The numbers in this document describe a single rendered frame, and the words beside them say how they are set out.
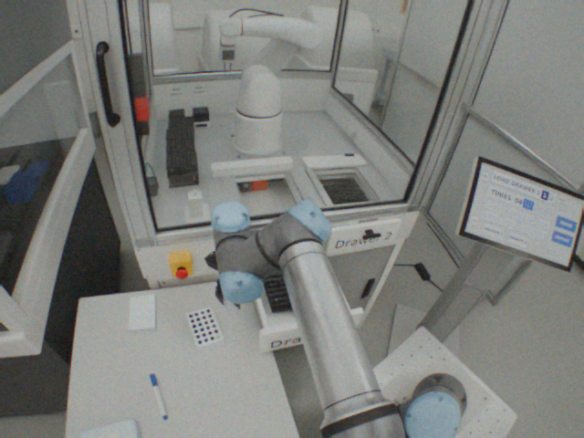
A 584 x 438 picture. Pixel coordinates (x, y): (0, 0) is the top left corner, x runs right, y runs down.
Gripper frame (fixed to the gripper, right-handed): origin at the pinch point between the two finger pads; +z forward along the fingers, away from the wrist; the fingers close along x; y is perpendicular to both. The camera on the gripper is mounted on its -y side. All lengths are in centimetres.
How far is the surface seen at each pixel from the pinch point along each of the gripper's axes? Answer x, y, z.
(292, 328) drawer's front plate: 4.7, 17.6, -2.4
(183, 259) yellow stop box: -1.7, -21.0, -0.4
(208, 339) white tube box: -10.6, 0.0, 10.3
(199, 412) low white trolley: -26.5, 14.2, 13.1
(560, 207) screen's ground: 102, 69, -20
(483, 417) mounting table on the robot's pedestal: 27, 78, 15
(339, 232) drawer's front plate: 43.5, 4.0, 0.6
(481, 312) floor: 143, 82, 96
